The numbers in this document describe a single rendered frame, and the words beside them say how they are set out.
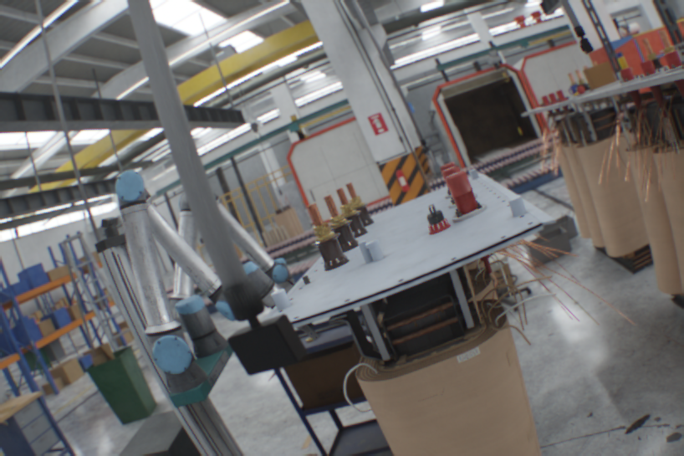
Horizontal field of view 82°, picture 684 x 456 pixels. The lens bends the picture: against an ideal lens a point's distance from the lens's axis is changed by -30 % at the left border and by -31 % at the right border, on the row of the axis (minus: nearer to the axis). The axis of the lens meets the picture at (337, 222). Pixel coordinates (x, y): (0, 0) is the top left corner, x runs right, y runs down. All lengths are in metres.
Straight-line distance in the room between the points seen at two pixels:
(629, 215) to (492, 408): 2.88
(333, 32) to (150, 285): 11.20
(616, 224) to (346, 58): 9.45
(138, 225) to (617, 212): 3.39
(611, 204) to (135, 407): 5.27
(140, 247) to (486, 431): 1.29
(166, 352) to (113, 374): 4.06
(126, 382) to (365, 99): 8.85
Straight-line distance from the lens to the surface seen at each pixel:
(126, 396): 5.92
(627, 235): 4.16
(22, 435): 5.39
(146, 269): 1.82
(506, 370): 1.49
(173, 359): 1.82
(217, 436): 2.58
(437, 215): 1.58
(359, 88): 12.34
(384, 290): 1.17
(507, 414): 1.54
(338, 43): 12.57
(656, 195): 3.02
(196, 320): 2.43
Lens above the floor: 1.62
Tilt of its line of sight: 4 degrees down
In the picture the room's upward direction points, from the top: 23 degrees counter-clockwise
